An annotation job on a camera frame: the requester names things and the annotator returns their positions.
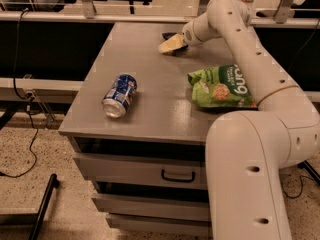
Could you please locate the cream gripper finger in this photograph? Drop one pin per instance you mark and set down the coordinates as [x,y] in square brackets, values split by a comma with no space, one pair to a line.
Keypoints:
[171,45]

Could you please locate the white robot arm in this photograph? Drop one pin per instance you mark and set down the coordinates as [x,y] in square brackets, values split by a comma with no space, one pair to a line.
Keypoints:
[245,150]

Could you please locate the green chip bag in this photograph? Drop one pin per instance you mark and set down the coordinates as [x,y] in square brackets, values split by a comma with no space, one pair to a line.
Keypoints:
[220,87]

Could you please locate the blue pepsi soda can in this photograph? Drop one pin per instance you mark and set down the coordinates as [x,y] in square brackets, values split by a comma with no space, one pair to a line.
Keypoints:
[119,97]

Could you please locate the grey drawer cabinet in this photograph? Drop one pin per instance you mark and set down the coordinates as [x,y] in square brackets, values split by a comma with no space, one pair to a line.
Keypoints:
[162,129]

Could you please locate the black metal stand leg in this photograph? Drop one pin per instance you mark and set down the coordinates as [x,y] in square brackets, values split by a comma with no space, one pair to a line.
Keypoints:
[52,183]

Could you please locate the grey metal railing frame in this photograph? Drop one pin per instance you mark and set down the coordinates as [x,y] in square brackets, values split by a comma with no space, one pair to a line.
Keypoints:
[163,11]

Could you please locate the black drawer handle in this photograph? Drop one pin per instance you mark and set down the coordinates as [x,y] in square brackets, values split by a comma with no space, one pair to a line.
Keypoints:
[178,178]

